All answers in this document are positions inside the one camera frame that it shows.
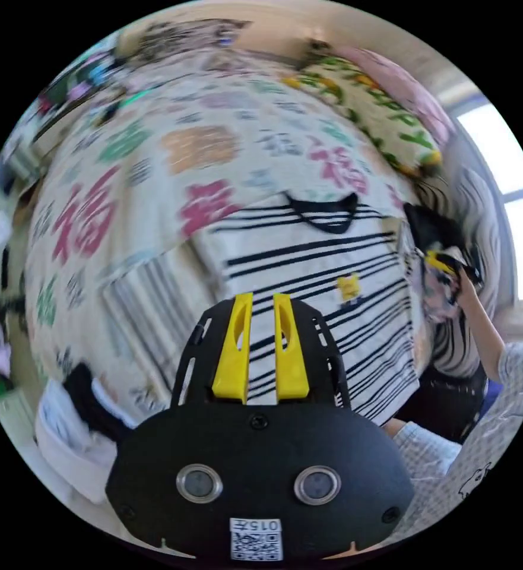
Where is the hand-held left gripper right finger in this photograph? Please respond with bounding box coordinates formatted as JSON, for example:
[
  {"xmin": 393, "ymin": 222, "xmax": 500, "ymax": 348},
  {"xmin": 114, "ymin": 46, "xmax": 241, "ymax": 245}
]
[{"xmin": 273, "ymin": 292, "xmax": 310, "ymax": 404}]

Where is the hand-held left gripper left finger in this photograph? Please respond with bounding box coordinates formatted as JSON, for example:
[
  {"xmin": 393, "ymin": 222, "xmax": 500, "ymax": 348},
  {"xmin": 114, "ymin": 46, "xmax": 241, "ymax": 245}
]
[{"xmin": 211, "ymin": 292, "xmax": 254, "ymax": 406}]

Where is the pile of clothes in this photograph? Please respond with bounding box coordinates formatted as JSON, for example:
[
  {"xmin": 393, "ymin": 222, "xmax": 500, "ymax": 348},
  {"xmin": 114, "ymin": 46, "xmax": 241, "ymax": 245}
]
[{"xmin": 33, "ymin": 361, "xmax": 138, "ymax": 506}]

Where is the black and white striped t-shirt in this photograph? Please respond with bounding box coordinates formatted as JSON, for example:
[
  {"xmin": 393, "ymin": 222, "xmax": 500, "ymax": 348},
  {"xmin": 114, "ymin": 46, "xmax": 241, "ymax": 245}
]
[{"xmin": 102, "ymin": 178, "xmax": 496, "ymax": 429}]

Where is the person's left forearm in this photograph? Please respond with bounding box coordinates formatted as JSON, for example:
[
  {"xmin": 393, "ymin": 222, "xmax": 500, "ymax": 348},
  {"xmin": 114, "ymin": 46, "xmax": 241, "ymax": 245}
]
[{"xmin": 382, "ymin": 417, "xmax": 463, "ymax": 481}]

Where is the person's right hand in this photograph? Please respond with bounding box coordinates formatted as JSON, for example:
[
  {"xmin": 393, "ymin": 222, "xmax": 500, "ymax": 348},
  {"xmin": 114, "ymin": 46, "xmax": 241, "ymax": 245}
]
[{"xmin": 453, "ymin": 266, "xmax": 483, "ymax": 315}]

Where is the floral pillow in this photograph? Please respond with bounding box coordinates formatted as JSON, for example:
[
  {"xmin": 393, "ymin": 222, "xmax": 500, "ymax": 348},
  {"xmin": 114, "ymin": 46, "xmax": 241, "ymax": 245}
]
[{"xmin": 283, "ymin": 55, "xmax": 445, "ymax": 180}]

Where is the pink pillow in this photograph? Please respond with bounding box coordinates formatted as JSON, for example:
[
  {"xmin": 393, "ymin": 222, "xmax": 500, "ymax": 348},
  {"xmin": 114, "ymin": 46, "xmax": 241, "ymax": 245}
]
[{"xmin": 341, "ymin": 46, "xmax": 459, "ymax": 150}]

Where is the window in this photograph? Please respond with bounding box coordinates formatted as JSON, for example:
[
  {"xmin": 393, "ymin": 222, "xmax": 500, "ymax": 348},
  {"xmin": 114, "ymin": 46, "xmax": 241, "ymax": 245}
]
[{"xmin": 456, "ymin": 101, "xmax": 523, "ymax": 305}]

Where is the bed with printed sheet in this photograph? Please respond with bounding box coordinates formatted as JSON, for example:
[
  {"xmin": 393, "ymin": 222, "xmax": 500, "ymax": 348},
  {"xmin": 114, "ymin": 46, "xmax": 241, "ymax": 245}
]
[{"xmin": 20, "ymin": 44, "xmax": 450, "ymax": 446}]

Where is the person's body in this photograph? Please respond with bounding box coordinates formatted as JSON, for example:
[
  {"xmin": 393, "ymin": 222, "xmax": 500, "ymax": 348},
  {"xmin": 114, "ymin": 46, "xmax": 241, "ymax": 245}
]
[{"xmin": 394, "ymin": 320, "xmax": 523, "ymax": 551}]

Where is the person's right forearm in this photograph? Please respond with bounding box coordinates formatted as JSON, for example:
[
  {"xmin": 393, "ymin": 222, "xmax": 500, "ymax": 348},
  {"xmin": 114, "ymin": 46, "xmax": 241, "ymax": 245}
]
[{"xmin": 460, "ymin": 292, "xmax": 508, "ymax": 385}]

